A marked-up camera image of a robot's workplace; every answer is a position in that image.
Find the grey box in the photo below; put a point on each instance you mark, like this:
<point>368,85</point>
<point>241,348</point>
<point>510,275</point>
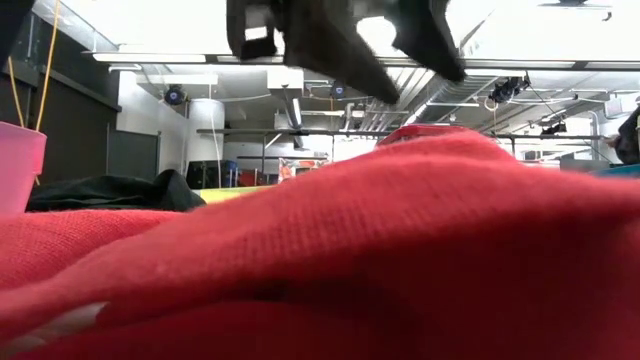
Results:
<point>582,166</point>

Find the hanging black camera rig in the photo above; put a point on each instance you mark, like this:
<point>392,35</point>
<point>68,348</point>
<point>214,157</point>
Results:
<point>505,90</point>

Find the yellow-green mat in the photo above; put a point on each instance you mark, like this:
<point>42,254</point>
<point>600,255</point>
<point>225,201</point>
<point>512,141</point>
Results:
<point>225,194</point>

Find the blue-lens ceiling camera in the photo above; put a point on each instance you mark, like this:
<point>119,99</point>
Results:
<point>175,95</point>
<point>338,90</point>

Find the silver ceiling ducts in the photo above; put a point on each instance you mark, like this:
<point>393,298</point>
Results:
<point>380,117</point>

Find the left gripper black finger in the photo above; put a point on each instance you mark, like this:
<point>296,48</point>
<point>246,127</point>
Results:
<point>430,40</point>
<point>330,45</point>

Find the red crate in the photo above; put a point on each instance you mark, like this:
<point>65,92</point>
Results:
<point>252,178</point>

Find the white ceiling unit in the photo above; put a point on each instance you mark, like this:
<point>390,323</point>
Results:
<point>280,82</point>

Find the small black ceiling device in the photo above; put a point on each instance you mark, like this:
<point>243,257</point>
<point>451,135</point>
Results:
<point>552,129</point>

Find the teal cloth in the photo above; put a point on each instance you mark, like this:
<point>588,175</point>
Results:
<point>620,172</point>

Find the overhead LED light bar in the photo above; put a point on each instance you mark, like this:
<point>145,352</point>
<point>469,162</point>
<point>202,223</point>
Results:
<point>525,63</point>

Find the black crumpled cloth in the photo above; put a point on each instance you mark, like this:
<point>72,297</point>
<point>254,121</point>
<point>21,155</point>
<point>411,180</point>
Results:
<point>150,195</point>

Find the black horizontal rail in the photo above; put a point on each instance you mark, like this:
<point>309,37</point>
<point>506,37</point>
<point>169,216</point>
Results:
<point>325,132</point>

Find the large red knit cloth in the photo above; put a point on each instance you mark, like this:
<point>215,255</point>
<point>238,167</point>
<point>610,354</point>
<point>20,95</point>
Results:
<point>350,250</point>

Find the colourful printed banner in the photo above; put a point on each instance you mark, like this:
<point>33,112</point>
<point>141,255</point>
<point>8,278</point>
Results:
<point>295,171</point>

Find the black equipment case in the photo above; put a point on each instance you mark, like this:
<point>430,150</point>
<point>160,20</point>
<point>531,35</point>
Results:
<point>205,174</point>

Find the pink plastic container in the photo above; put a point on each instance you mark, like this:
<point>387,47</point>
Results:
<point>20,170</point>

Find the person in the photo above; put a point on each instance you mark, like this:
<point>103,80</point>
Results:
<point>629,140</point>

